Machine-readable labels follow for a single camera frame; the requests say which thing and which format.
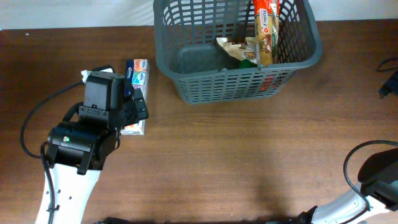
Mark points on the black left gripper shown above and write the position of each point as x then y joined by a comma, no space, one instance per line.
134,114

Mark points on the colourful Kleenex tissue pack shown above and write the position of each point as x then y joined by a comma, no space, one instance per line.
137,72

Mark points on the grey plastic basket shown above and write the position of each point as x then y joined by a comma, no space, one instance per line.
209,50

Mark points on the green lid jar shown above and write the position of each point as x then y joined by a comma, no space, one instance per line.
246,64

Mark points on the orange spaghetti packet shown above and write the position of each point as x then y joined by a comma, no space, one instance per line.
266,22

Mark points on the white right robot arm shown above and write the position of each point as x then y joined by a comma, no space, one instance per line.
375,192

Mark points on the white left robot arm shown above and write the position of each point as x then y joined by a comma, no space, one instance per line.
75,151

